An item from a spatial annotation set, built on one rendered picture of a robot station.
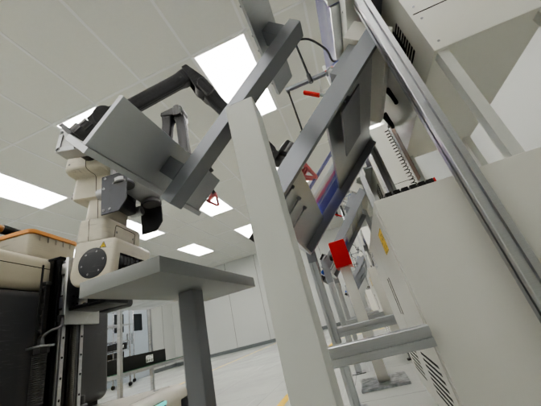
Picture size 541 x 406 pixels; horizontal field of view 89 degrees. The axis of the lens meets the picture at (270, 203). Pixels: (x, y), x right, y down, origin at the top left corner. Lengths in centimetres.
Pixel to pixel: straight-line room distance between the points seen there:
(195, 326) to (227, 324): 966
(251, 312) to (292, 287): 982
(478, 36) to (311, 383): 101
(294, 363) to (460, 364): 41
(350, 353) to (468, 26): 95
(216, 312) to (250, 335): 149
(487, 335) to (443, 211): 27
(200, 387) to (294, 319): 58
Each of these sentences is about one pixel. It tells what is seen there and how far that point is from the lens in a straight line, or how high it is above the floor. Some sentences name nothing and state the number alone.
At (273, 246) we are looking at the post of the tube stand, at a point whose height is 50.
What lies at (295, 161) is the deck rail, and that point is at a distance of 84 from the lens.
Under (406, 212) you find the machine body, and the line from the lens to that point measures 76.
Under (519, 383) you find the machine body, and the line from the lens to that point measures 78.
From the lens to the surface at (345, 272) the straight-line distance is 177.
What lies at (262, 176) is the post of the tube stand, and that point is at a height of 63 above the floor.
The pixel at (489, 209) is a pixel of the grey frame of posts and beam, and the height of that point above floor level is 51.
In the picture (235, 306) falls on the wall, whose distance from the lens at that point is 1047.
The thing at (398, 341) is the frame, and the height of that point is 30.
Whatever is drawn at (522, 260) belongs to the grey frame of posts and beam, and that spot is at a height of 39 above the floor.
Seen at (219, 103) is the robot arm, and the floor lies 126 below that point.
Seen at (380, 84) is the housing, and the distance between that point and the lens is 129.
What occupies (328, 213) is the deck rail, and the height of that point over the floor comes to 85.
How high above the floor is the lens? 39
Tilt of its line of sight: 24 degrees up
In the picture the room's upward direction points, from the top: 15 degrees counter-clockwise
